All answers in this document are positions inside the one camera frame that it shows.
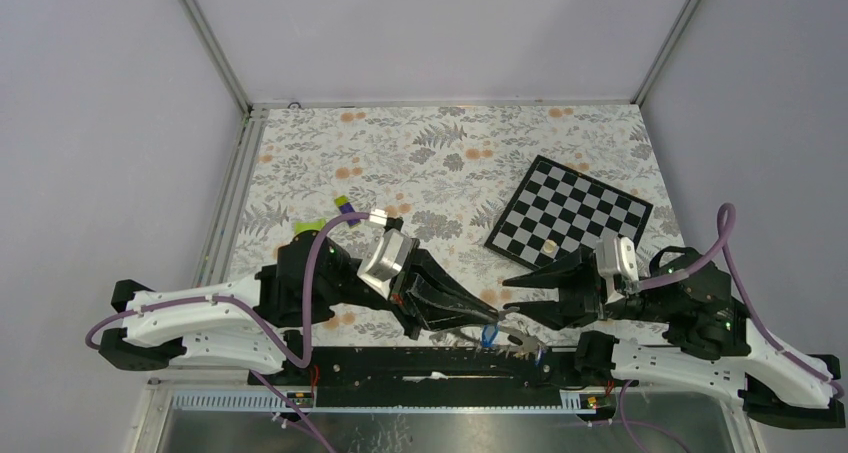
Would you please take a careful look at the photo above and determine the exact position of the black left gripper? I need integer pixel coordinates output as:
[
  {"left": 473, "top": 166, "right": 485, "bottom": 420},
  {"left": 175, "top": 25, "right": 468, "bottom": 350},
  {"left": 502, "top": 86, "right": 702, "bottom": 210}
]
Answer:
[{"left": 324, "top": 239, "right": 501, "bottom": 342}]

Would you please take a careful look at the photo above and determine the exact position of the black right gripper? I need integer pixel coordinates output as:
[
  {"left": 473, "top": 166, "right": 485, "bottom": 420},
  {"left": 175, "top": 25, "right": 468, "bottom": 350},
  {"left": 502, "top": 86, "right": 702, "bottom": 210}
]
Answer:
[{"left": 499, "top": 242, "right": 674, "bottom": 329}]

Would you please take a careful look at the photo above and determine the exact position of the blue key tag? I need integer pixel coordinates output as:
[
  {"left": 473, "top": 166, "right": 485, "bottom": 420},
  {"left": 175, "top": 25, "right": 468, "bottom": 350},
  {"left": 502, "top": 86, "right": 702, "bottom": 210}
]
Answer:
[{"left": 481, "top": 324, "right": 499, "bottom": 348}]

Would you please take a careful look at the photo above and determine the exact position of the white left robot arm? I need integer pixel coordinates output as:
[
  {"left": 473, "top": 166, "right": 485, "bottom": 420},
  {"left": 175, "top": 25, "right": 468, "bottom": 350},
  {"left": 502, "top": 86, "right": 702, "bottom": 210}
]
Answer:
[{"left": 84, "top": 210, "right": 500, "bottom": 384}]

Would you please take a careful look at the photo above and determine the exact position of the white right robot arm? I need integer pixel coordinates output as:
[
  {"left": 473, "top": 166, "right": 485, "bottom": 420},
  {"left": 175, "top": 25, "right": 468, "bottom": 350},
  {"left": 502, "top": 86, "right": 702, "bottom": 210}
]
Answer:
[{"left": 507, "top": 237, "right": 847, "bottom": 430}]

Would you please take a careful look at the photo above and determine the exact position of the white chess piece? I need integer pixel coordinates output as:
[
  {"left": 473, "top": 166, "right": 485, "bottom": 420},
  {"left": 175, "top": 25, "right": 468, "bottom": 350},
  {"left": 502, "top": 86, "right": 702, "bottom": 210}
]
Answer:
[{"left": 542, "top": 240, "right": 557, "bottom": 255}]

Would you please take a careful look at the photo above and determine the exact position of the black white chessboard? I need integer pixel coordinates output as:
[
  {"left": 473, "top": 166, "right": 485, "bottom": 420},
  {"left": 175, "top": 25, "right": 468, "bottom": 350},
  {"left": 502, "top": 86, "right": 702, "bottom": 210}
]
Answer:
[{"left": 484, "top": 155, "right": 653, "bottom": 270}]

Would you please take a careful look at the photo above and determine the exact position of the purple yellow marker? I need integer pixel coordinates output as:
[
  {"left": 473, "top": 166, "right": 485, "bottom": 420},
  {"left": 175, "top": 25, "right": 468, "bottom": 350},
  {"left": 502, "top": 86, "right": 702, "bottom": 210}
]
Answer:
[{"left": 334, "top": 195, "right": 355, "bottom": 214}]

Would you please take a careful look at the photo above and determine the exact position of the green marker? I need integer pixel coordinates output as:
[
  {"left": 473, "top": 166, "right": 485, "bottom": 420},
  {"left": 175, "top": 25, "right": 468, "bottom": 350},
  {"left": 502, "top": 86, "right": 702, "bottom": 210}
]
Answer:
[{"left": 293, "top": 219, "right": 326, "bottom": 236}]

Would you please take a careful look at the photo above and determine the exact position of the black front rail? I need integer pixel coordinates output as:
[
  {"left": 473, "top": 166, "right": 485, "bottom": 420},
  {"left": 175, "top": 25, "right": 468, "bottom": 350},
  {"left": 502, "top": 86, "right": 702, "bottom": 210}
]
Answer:
[{"left": 265, "top": 347, "right": 613, "bottom": 387}]

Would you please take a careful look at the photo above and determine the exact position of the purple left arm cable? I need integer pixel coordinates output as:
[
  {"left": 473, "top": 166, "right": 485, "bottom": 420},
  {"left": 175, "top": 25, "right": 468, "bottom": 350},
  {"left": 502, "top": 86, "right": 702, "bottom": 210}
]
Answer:
[{"left": 85, "top": 206, "right": 386, "bottom": 453}]

